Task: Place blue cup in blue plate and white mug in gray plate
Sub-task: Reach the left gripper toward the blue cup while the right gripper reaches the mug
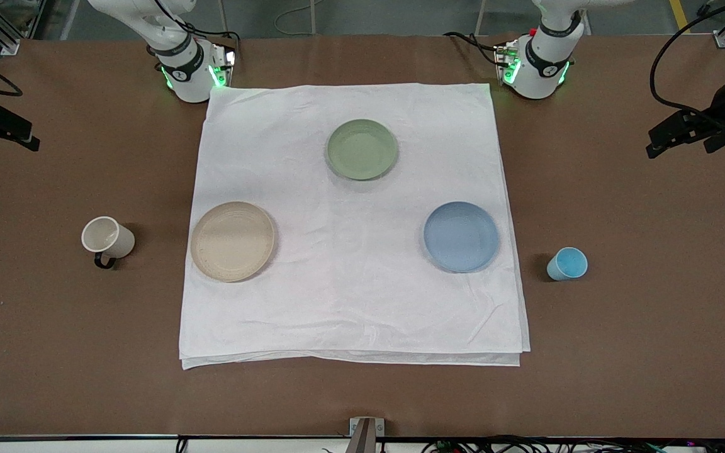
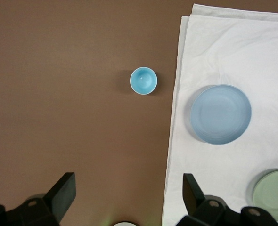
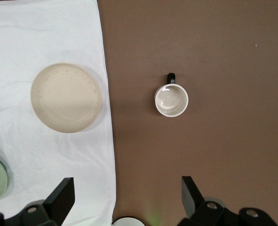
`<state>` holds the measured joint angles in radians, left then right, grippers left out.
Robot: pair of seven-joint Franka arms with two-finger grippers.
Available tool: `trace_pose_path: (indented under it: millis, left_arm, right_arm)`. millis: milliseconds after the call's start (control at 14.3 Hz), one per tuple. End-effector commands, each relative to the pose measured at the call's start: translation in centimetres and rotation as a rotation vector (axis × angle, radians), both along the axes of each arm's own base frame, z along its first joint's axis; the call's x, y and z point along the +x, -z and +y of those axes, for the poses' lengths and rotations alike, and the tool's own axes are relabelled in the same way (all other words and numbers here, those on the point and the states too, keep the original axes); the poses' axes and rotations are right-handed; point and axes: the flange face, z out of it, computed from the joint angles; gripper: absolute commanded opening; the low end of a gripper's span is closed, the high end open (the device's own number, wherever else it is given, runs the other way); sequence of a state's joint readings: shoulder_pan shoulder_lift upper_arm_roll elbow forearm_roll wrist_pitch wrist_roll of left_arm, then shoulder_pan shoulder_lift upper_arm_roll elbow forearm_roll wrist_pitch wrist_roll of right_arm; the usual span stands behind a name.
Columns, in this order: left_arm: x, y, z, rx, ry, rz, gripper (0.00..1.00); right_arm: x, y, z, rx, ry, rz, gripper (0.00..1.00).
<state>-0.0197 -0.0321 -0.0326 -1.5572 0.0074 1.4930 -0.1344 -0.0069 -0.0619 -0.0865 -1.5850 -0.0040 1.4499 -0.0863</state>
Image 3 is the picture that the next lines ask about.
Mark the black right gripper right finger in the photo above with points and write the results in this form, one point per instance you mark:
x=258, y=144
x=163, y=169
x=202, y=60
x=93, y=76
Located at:
x=190, y=197

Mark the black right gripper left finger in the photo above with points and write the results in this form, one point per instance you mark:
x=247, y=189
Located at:
x=59, y=200

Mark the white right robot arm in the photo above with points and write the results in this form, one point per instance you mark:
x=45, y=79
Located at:
x=128, y=222

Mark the beige speckled plate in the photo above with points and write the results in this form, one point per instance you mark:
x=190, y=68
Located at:
x=66, y=99

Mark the white cloth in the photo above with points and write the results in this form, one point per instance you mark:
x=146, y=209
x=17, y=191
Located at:
x=47, y=30

